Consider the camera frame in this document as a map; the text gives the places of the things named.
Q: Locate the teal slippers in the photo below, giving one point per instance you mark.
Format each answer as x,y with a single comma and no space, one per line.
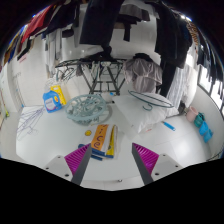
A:
204,128

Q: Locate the small blue brush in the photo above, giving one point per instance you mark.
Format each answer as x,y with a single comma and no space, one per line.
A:
169,126

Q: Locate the pink bucket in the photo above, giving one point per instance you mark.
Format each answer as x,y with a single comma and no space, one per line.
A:
192,114

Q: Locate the row of colourful hanging clothes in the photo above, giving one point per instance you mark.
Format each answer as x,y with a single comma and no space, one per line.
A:
16,46

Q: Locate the long black hanging garment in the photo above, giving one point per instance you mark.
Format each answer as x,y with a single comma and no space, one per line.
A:
173,43

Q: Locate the grey garment on rack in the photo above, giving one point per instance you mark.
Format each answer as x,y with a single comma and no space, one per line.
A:
143,75

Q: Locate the white pillow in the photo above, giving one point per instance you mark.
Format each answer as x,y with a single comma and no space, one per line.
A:
140,115

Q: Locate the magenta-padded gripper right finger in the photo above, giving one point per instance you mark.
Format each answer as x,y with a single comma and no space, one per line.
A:
146,159

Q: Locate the red hanging shirt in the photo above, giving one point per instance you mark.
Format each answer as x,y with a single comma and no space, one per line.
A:
36,21

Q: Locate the white star-print towel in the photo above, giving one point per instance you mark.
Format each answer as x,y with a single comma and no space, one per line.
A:
104,140

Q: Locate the blue detergent bottle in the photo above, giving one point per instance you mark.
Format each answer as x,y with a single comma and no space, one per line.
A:
50,103

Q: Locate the yellow detergent bag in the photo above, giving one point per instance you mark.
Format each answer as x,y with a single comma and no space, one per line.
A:
60,95

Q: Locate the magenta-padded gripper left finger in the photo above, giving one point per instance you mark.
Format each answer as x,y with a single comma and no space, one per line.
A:
77,159

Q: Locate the green hoop hanger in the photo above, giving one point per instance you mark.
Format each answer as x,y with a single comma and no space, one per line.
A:
166,104

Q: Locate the white hanging clothes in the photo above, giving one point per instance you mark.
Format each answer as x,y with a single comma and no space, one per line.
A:
53,46

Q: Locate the navy hanging garment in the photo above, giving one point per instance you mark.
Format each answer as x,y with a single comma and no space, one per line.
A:
65,18

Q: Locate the black hanging garments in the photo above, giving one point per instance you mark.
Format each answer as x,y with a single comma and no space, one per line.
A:
100,23

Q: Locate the black folding drying rack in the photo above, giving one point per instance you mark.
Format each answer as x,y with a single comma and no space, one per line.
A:
103,71

